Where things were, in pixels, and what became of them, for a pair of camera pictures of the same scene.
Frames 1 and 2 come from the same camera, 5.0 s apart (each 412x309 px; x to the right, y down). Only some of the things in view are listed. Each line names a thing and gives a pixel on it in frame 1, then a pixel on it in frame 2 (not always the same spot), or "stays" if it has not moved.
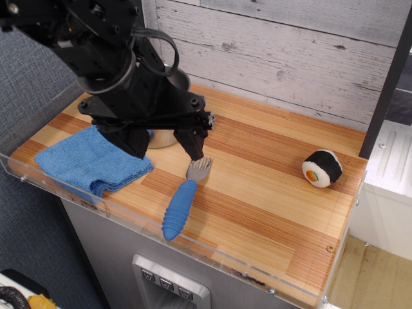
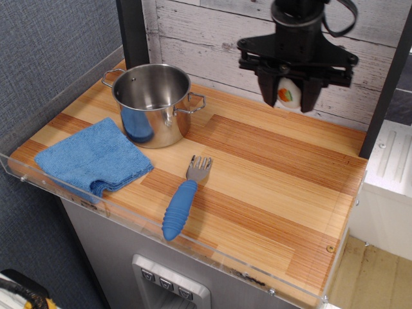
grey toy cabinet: x=135 y=270 stays
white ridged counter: x=383 y=214 stays
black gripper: x=150 y=105 → x=298 y=47
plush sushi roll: x=322 y=168 → x=288 y=93
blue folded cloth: x=89 y=156 stays
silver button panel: x=158 y=287 stays
